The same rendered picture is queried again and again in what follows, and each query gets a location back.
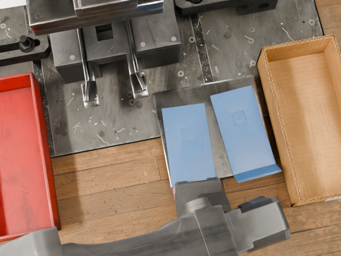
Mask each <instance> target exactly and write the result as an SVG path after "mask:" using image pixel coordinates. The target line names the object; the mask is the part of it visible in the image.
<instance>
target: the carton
mask: <svg viewBox="0 0 341 256"><path fill-rule="evenodd" d="M256 64H257V69H258V73H259V77H260V81H261V85H262V89H263V93H264V97H265V102H266V106H267V110H268V114H269V118H270V122H271V127H272V131H273V134H274V138H275V142H276V146H277V150H278V154H279V158H280V162H281V166H282V171H283V175H284V179H285V183H286V187H287V192H288V196H289V200H290V204H291V207H292V208H293V207H298V206H303V205H308V204H313V203H319V202H325V201H330V200H335V199H341V55H340V51H339V48H338V44H337V41H336V37H335V34H332V35H326V36H321V37H316V38H310V39H305V40H299V41H294V42H289V43H283V44H277V45H272V46H267V47H262V48H261V50H260V53H259V56H258V59H257V62H256Z"/></svg>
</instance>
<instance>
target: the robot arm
mask: <svg viewBox="0 0 341 256"><path fill-rule="evenodd" d="M174 198H175V205H176V213H177V219H174V220H172V221H170V222H168V223H166V224H164V225H162V226H161V227H159V228H158V229H157V230H155V231H153V232H150V233H146V234H142V235H138V236H133V237H129V238H125V239H121V240H117V241H112V242H106V243H98V244H76V243H72V242H70V243H65V244H61V242H60V238H59V234H58V231H57V227H51V228H46V229H42V230H38V231H35V232H32V233H29V234H27V235H24V236H22V237H19V238H17V239H15V240H12V241H10V242H7V243H5V244H3V245H0V256H240V255H239V254H242V253H245V252H247V253H251V252H254V251H257V250H260V249H263V248H265V247H268V246H271V245H274V244H277V243H280V242H282V241H285V240H288V239H291V235H290V231H289V229H290V227H289V225H288V222H287V220H286V217H285V214H284V211H283V206H282V204H281V203H280V201H279V200H278V198H277V197H275V196H274V197H271V198H267V197H263V196H259V197H256V198H254V199H252V200H250V201H248V202H244V203H242V204H240V205H238V207H237V208H236V209H235V210H231V205H230V203H229V201H228V198H227V196H226V194H225V192H224V191H222V183H221V180H220V178H219V177H211V178H207V179H206V180H201V181H197V180H196V181H189V182H188V181H180V182H176V183H175V186H174Z"/></svg>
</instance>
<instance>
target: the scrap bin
mask: <svg viewBox="0 0 341 256"><path fill-rule="evenodd" d="M51 227H57V231H61V224H60V217H59V211H58V203H57V197H56V190H55V183H54V176H53V170H52V163H51V156H50V149H49V142H48V136H47V129H46V122H45V115H44V108H43V102H42V95H41V88H40V84H39V82H38V80H37V79H36V77H35V76H34V74H33V72H27V73H22V74H16V75H11V76H5V77H0V242H4V241H9V240H15V239H17V238H19V237H22V236H24V235H27V234H29V233H32V232H35V231H38V230H42V229H46V228H51Z"/></svg>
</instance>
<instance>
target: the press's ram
mask: <svg viewBox="0 0 341 256"><path fill-rule="evenodd" d="M26 6H27V13H28V19H29V26H30V28H31V29H32V31H33V33H34V35H35V36H41V35H47V34H52V33H57V32H61V31H67V30H72V29H78V28H84V27H89V26H95V25H100V24H106V23H111V22H117V21H122V20H128V19H134V18H139V17H144V16H150V15H155V14H161V13H164V5H163V0H26Z"/></svg>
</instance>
